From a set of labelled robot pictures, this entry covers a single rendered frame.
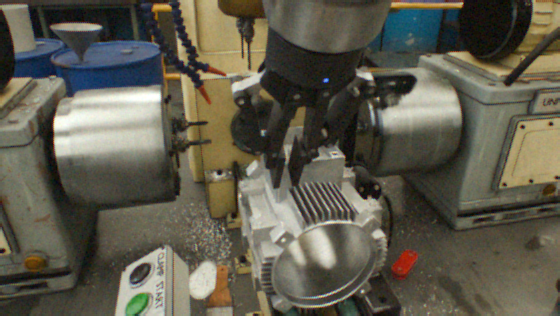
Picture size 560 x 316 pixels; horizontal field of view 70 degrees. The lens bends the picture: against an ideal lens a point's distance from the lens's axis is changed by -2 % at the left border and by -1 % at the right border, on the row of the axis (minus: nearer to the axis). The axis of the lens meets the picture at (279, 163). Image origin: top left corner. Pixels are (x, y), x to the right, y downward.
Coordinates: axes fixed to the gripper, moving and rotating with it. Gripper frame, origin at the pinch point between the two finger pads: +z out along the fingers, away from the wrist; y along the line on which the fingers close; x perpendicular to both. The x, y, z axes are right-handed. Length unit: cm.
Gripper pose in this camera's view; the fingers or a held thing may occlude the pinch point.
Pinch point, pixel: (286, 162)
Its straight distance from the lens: 46.9
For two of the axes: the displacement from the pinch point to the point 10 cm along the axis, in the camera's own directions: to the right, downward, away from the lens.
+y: -9.8, 1.1, -1.9
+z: -1.1, 5.2, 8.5
